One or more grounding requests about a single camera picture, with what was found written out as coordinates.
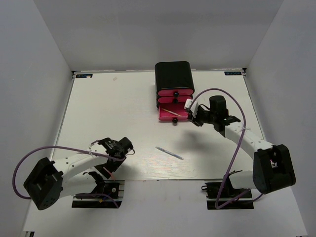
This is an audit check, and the yellow highlighter pen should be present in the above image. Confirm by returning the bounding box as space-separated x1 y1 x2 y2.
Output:
162 108 182 117

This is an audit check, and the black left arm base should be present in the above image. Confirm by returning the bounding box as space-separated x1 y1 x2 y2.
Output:
72 171 124 209

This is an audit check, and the blue label sticker left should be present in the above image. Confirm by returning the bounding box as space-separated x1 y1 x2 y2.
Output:
76 74 93 79

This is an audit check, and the blue highlighter pen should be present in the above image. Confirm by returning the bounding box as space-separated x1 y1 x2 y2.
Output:
156 146 184 160

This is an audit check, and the blue label sticker right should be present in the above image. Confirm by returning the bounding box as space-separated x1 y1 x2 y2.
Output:
224 71 242 76

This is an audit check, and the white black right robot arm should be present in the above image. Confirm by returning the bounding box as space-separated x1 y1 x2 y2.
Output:
184 95 296 197

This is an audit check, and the black pink drawer organizer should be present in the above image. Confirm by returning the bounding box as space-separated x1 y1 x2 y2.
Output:
155 61 195 125

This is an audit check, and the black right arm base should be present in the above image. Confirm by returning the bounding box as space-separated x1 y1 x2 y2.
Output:
201 181 254 210

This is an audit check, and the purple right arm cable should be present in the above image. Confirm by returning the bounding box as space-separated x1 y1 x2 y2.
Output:
190 88 264 209

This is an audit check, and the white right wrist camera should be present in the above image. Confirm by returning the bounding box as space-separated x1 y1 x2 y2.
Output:
184 99 199 118

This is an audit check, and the blue label sticker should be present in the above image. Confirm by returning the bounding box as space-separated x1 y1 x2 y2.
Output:
76 74 93 79
224 71 242 76

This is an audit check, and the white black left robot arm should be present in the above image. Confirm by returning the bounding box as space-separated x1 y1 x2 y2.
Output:
23 137 134 210

